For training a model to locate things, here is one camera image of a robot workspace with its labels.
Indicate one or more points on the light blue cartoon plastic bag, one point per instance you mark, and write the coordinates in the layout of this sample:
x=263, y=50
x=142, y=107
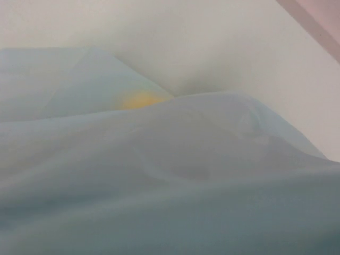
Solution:
x=214, y=173

